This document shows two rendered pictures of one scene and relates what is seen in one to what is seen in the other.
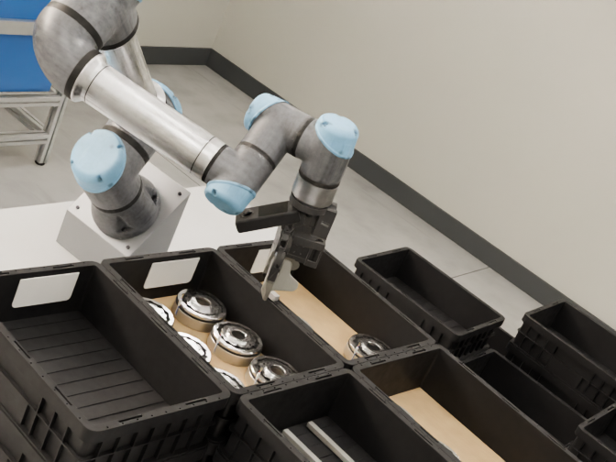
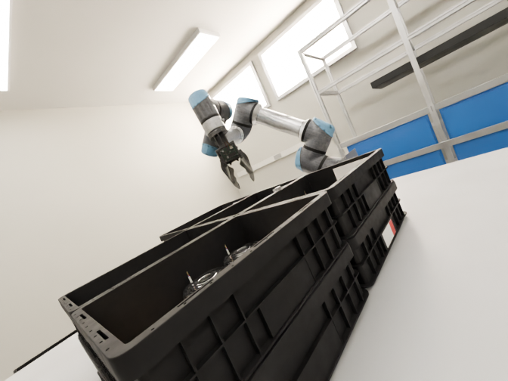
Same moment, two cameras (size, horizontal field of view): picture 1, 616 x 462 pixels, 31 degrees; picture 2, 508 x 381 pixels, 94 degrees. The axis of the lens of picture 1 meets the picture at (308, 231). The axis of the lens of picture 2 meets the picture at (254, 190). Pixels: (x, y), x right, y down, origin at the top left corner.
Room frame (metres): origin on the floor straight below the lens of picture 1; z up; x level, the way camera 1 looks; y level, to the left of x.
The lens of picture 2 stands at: (2.03, -0.81, 1.02)
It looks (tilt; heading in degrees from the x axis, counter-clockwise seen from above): 4 degrees down; 102
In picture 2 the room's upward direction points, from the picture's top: 24 degrees counter-clockwise
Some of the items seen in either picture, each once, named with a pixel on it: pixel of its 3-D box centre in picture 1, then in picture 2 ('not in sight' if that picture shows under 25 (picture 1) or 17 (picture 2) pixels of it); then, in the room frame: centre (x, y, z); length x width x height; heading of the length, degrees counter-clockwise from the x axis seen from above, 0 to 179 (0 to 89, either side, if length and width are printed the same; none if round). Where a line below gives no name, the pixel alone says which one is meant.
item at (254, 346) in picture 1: (237, 337); not in sight; (1.87, 0.04, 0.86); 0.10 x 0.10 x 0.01
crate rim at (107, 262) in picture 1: (221, 318); (249, 203); (1.81, 0.08, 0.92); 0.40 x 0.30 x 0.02; 56
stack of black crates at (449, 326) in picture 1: (401, 347); not in sight; (3.08, -0.41, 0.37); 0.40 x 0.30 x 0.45; 60
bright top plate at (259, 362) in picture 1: (276, 373); not in sight; (1.81, -0.06, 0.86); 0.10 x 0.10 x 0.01
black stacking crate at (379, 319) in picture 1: (314, 319); (320, 199); (2.06, -0.09, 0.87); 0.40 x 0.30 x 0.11; 56
